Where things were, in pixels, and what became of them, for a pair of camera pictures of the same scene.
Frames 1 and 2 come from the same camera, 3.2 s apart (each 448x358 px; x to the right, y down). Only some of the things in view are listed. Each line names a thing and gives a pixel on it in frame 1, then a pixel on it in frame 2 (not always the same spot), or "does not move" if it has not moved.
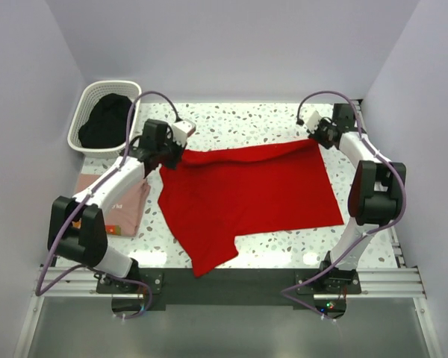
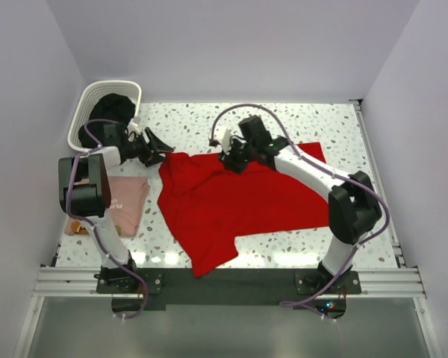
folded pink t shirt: [122, 215] does not move
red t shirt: [210, 197] does not move
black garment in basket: [107, 123] does not move
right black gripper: [322, 122] -> [229, 162]
